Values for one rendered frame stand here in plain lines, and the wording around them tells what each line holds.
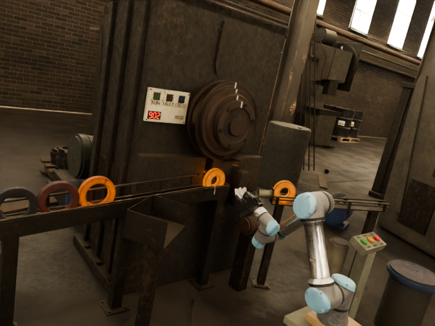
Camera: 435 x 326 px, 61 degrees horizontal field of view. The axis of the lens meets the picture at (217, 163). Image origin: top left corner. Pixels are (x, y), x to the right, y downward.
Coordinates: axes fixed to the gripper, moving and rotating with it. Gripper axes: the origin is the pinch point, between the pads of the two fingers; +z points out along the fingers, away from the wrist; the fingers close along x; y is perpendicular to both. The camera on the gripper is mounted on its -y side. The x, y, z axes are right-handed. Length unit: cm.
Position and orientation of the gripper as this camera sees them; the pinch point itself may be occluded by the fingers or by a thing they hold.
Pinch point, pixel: (236, 191)
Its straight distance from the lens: 216.0
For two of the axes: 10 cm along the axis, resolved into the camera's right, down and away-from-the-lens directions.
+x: -7.7, 0.0, -6.4
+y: 3.7, -8.1, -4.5
